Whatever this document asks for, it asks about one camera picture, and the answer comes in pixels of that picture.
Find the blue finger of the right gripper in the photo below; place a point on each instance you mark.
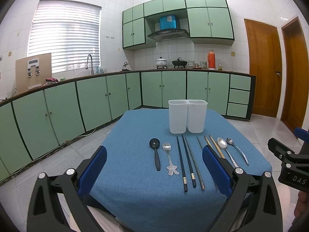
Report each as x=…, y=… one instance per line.
x=301, y=134

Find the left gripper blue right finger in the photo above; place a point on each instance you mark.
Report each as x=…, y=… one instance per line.
x=217, y=171

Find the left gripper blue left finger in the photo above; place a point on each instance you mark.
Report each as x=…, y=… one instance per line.
x=89, y=170

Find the black chopstick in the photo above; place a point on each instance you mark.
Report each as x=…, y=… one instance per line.
x=189, y=163
x=185, y=185

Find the large steel spoon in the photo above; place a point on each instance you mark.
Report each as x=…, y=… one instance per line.
x=223, y=145

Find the small steel spoon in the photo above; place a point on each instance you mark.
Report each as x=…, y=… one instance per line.
x=231, y=142

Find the small cartoon handle spoon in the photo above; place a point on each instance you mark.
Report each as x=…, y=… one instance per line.
x=172, y=169

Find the black plastic spoon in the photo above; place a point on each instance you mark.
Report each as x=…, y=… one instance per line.
x=154, y=144

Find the green lower kitchen cabinets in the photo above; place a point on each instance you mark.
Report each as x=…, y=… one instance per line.
x=35, y=123

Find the chrome kitchen faucet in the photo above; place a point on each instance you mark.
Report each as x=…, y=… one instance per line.
x=89, y=63

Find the person's right hand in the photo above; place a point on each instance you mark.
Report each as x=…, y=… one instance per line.
x=301, y=203

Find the wooden door far right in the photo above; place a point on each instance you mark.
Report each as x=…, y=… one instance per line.
x=296, y=89

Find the wooden door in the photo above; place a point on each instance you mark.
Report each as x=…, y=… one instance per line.
x=296, y=89
x=265, y=63

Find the blue tablecloth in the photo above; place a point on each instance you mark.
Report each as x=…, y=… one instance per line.
x=154, y=180

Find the white twin utensil holder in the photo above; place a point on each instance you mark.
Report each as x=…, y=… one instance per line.
x=187, y=115

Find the wooden door near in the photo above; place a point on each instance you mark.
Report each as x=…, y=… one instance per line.
x=265, y=63

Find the pink cloth on counter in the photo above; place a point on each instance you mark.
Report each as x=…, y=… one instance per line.
x=51, y=80

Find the small glass jar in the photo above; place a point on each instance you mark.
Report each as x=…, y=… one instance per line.
x=220, y=68

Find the orange thermos flask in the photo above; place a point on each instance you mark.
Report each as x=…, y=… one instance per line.
x=211, y=60

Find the cardboard box with label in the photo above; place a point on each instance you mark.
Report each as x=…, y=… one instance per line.
x=32, y=72

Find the black wok on stove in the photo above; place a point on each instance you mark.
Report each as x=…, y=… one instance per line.
x=179, y=63

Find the white cooking pot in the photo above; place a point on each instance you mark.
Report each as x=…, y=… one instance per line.
x=161, y=63

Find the window with white blinds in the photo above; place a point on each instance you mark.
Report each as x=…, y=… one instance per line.
x=69, y=30

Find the black range hood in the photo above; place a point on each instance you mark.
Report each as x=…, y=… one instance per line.
x=167, y=34

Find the blue box above hood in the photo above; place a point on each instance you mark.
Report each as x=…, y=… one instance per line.
x=168, y=22

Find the green upper wall cabinets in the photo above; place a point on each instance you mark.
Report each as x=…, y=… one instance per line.
x=206, y=21

